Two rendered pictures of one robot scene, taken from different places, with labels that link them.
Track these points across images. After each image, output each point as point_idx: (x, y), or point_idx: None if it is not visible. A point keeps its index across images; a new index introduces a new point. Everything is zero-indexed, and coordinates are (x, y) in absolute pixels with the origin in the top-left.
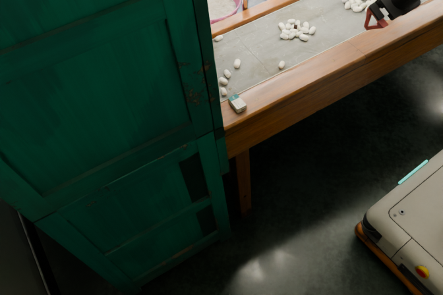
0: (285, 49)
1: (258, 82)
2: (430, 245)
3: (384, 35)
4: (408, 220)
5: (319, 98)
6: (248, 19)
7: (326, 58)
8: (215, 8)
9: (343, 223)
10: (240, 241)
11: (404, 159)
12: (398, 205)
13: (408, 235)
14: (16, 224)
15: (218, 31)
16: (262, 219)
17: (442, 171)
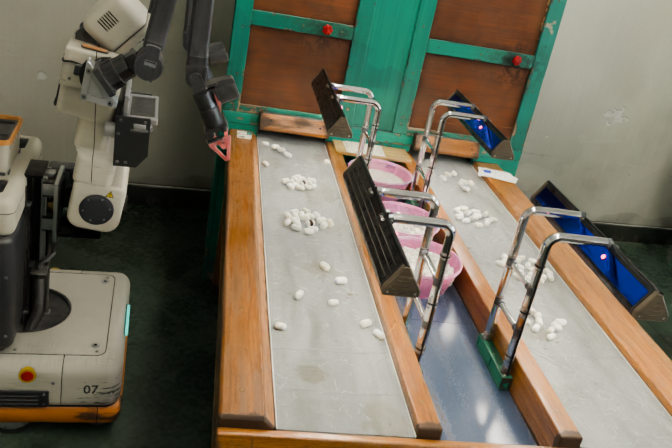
0: (283, 174)
1: (259, 155)
2: (64, 276)
3: (240, 196)
4: (94, 279)
5: (225, 186)
6: (336, 173)
7: (246, 170)
8: (374, 178)
9: (141, 332)
10: (192, 279)
11: (154, 415)
12: (112, 283)
13: (85, 273)
14: None
15: (332, 160)
16: (198, 296)
17: (104, 323)
